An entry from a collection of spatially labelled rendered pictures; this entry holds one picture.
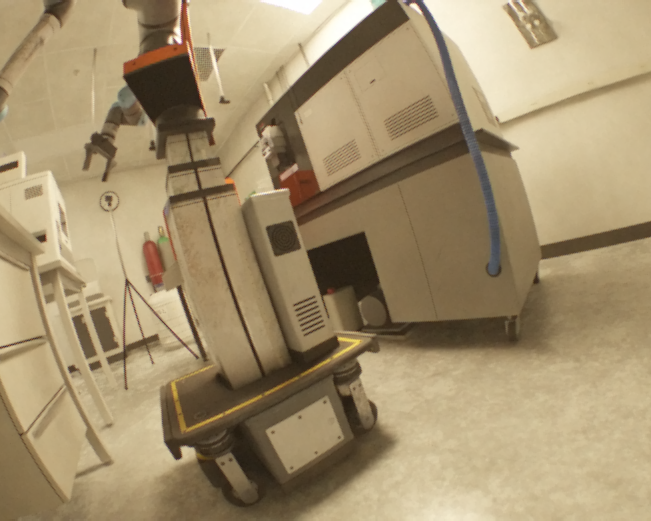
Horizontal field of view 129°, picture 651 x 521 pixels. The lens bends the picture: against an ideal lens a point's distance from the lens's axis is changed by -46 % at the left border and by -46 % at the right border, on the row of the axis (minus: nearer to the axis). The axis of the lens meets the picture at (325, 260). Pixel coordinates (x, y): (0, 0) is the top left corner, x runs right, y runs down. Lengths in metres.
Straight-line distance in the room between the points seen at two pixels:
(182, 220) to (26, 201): 1.34
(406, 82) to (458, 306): 0.86
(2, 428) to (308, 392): 0.71
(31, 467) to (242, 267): 0.72
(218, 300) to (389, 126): 0.90
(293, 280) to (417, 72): 0.88
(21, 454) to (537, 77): 2.78
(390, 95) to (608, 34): 1.72
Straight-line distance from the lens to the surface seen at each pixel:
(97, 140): 1.27
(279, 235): 0.69
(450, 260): 1.04
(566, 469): 0.68
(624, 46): 2.38
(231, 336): 0.70
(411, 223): 1.09
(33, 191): 1.89
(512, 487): 0.65
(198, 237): 0.70
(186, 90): 0.82
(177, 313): 3.18
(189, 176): 0.76
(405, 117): 1.17
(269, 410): 0.61
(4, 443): 0.79
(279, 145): 1.67
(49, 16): 1.11
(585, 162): 2.14
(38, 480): 0.80
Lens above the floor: 0.53
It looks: 2 degrees down
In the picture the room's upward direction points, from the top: 18 degrees counter-clockwise
